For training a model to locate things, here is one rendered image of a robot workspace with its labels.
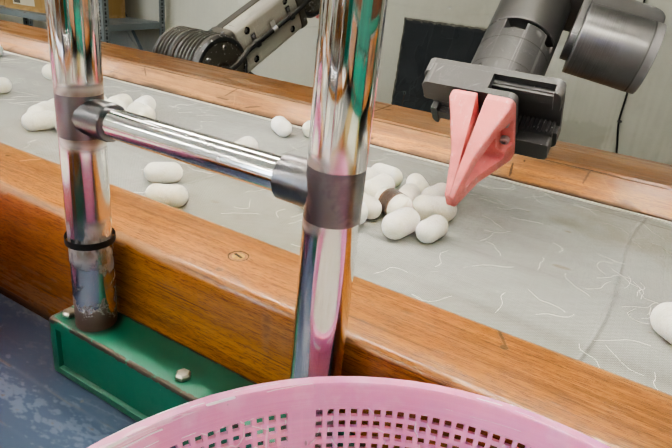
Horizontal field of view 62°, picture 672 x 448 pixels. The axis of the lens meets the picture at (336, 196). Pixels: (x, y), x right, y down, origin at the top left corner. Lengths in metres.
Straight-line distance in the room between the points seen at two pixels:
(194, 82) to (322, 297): 0.60
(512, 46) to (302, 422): 0.32
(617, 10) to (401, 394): 0.37
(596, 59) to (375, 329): 0.30
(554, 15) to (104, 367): 0.41
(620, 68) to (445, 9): 2.09
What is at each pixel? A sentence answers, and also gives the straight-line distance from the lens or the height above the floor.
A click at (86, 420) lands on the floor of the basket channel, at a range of 0.36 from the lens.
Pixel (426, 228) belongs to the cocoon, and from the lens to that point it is 0.41.
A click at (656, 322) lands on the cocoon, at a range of 0.38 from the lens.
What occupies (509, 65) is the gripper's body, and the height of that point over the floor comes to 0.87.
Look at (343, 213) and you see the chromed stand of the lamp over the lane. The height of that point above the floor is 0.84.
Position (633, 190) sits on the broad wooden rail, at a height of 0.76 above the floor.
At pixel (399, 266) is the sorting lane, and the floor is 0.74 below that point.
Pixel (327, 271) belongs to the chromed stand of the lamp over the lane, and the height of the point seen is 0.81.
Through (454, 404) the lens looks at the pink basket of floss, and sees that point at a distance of 0.24.
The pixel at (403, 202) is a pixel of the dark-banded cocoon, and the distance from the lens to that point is 0.43.
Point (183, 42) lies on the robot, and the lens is 1.04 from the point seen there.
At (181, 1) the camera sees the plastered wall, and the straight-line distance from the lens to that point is 3.26.
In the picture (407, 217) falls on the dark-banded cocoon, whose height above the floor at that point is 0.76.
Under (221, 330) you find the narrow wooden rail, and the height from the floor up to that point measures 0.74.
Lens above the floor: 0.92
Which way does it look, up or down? 22 degrees down
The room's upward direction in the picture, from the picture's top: 6 degrees clockwise
